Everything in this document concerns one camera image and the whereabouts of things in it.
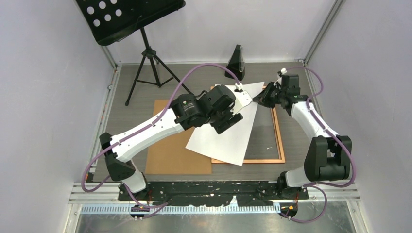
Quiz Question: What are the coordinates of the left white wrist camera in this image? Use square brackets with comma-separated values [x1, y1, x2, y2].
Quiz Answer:
[228, 83, 253, 115]

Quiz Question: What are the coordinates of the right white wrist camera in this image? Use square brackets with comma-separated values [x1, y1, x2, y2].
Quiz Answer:
[278, 68, 288, 76]

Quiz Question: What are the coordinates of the white slotted cable duct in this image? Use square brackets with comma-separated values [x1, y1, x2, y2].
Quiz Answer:
[80, 204, 281, 215]

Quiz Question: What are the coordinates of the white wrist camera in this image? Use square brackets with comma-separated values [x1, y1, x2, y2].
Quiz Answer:
[228, 83, 253, 115]
[278, 68, 288, 76]

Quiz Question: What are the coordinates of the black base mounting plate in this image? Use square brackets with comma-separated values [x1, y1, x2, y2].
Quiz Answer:
[118, 181, 309, 207]

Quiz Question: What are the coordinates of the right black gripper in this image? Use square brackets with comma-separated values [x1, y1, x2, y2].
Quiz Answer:
[254, 82, 287, 110]

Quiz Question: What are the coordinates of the orange wooden picture frame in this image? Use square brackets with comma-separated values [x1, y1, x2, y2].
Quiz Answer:
[209, 84, 286, 165]

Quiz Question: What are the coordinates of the black music stand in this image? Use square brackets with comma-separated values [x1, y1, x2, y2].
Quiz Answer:
[76, 0, 186, 106]

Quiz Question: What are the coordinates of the clear acrylic sheet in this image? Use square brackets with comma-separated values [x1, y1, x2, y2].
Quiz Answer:
[245, 105, 279, 160]

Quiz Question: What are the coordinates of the brown cardboard backing board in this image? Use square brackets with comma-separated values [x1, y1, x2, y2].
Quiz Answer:
[145, 99, 213, 175]

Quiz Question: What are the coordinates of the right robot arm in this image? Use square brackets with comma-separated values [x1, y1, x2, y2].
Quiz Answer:
[253, 72, 357, 199]

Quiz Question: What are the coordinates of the building and sky photo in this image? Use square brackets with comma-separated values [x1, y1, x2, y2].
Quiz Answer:
[186, 102, 258, 166]

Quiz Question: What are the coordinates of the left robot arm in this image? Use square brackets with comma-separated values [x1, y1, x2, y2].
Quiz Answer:
[99, 85, 253, 201]

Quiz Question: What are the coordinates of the black metronome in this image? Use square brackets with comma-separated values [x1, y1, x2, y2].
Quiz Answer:
[226, 44, 245, 81]

